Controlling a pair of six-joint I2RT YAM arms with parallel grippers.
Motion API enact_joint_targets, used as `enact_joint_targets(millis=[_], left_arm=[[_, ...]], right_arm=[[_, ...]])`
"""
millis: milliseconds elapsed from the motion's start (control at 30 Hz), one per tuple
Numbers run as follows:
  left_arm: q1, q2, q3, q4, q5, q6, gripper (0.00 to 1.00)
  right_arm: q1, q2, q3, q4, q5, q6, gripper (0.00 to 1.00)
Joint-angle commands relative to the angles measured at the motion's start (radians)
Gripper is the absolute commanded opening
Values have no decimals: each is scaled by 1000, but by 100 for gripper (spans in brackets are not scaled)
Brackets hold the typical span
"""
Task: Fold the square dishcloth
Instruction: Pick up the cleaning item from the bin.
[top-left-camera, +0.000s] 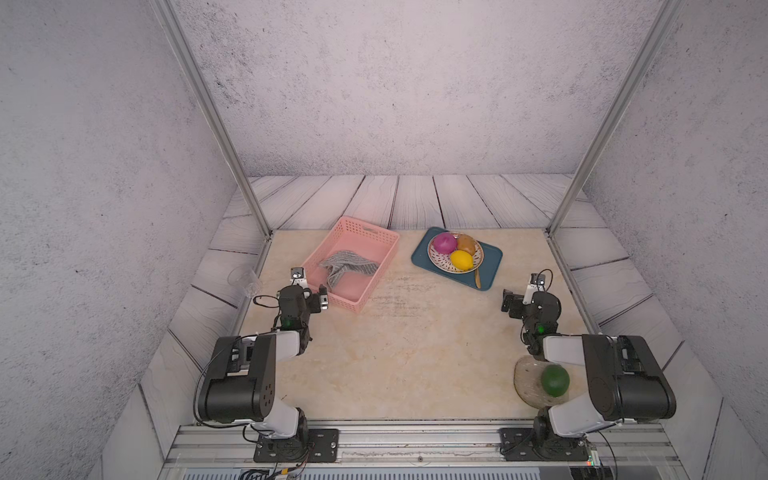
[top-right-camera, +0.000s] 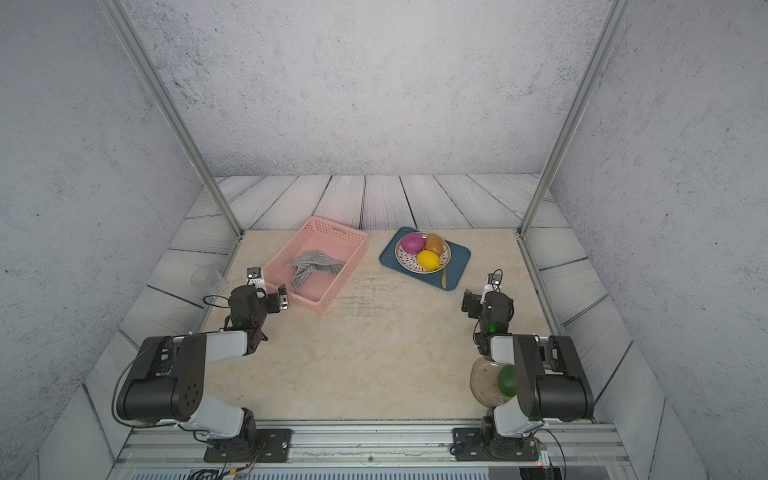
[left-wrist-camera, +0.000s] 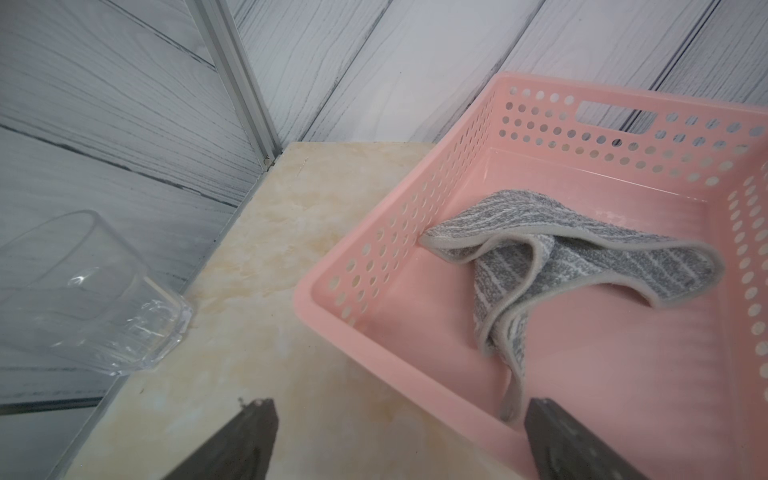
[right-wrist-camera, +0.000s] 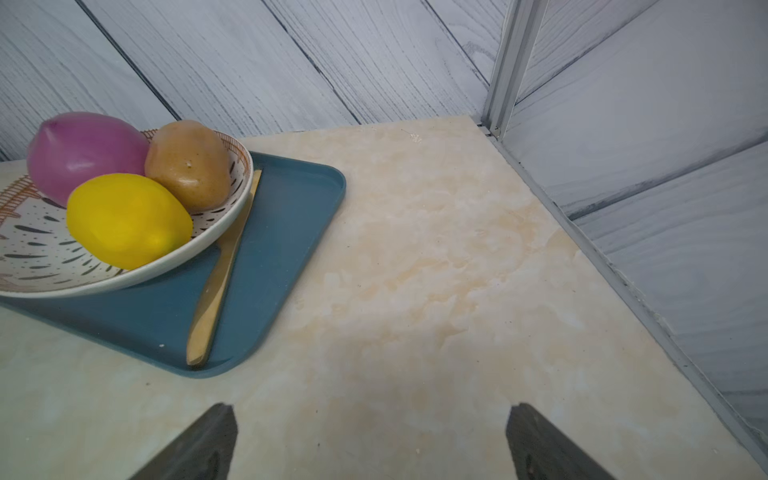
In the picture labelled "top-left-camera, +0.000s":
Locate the white patterned bowl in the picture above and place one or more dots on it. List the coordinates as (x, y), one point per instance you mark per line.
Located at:
(443, 263)

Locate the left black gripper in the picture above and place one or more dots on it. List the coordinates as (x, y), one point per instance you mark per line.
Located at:
(314, 304)

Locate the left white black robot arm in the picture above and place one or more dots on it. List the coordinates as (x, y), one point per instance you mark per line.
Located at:
(238, 386)

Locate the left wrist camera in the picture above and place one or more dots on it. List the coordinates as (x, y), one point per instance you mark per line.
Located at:
(298, 277)

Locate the clear plastic cup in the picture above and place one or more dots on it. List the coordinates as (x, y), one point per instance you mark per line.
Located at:
(245, 278)

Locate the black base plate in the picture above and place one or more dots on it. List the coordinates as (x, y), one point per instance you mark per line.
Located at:
(308, 445)
(526, 444)

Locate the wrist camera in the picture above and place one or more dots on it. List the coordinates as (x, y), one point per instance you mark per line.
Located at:
(298, 277)
(537, 283)

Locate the aluminium frame post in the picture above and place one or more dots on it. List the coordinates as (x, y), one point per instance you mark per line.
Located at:
(185, 56)
(649, 48)

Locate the green lime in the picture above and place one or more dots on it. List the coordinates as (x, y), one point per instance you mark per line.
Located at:
(555, 380)

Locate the purple onion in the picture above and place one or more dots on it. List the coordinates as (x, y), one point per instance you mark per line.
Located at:
(445, 243)

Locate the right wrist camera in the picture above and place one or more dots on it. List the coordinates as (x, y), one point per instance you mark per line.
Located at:
(537, 283)

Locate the brown round fruit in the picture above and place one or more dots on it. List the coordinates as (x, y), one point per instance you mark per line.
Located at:
(466, 243)

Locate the right aluminium frame post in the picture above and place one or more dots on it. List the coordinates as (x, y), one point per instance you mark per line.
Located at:
(649, 48)

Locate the aluminium front rail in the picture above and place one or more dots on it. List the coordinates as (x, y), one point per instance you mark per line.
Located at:
(472, 449)

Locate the left aluminium frame post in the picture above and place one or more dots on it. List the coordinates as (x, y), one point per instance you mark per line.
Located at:
(185, 56)

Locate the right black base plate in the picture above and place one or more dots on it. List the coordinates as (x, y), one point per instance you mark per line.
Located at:
(526, 444)

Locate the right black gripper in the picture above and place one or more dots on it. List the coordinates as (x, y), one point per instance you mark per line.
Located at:
(514, 312)

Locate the yellow lemon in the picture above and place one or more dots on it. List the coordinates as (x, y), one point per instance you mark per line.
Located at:
(462, 261)

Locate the pink plastic basket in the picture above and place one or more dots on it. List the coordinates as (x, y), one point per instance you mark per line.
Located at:
(367, 240)

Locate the grey striped dishcloth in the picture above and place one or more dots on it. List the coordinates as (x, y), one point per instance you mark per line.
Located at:
(346, 261)

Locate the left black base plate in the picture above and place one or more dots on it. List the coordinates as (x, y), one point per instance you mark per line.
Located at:
(308, 445)

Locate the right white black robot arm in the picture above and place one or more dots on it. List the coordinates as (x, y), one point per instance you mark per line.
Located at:
(624, 380)

